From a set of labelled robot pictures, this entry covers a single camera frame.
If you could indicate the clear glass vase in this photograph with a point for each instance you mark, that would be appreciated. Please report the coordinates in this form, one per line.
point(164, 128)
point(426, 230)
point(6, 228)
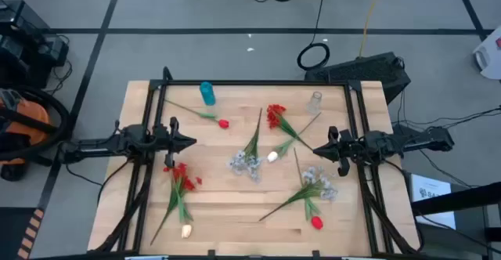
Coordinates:
point(314, 103)

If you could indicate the black floor mat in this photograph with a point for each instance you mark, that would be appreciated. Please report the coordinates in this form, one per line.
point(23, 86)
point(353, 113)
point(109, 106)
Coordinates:
point(11, 232)

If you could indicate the teal glass vase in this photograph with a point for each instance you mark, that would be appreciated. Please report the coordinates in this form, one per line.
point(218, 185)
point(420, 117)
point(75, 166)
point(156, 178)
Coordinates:
point(207, 93)

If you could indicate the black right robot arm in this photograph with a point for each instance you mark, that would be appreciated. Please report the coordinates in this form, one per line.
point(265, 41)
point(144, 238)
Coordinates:
point(426, 140)

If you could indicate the black equipment case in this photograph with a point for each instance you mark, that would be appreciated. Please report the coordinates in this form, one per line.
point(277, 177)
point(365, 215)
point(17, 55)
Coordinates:
point(19, 17)
point(35, 52)

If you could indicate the white plastic device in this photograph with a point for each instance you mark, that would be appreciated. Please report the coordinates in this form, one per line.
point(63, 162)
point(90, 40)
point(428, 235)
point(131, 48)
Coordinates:
point(489, 56)

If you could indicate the orange shop vacuum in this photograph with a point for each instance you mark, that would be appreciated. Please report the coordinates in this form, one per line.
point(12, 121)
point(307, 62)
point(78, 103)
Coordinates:
point(27, 119)

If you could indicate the white artificial tulip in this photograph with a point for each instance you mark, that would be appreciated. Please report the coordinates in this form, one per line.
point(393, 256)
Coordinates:
point(272, 156)

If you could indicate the red artificial tulip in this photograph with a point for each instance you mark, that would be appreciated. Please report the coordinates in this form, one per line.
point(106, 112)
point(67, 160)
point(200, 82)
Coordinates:
point(223, 124)
point(317, 222)

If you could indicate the cream-white artificial tulip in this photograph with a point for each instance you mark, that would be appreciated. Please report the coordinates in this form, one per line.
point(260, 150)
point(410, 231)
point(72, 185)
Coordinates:
point(186, 231)

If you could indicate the red small-blossom flower bunch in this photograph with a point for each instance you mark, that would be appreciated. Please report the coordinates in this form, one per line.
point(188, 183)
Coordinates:
point(182, 174)
point(276, 115)

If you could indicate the white printed box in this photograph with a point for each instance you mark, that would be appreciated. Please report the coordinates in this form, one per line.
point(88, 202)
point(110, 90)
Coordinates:
point(430, 197)

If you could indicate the black computer tower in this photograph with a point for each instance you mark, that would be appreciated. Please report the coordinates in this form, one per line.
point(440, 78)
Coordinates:
point(368, 70)

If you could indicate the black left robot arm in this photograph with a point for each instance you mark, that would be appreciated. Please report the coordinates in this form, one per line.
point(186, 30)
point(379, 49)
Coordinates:
point(98, 146)

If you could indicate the black metal bar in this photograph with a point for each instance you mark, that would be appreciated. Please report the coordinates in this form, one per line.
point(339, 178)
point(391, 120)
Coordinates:
point(458, 199)

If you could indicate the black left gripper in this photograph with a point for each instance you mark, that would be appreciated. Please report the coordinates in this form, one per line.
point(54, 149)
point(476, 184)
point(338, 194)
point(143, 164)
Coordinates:
point(171, 142)

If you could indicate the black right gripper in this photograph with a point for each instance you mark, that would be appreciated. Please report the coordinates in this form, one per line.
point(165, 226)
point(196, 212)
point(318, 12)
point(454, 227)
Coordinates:
point(350, 146)

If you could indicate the white-blue blossom flower bunch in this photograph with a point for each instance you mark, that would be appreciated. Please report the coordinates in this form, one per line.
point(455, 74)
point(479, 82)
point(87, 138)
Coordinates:
point(319, 183)
point(244, 162)

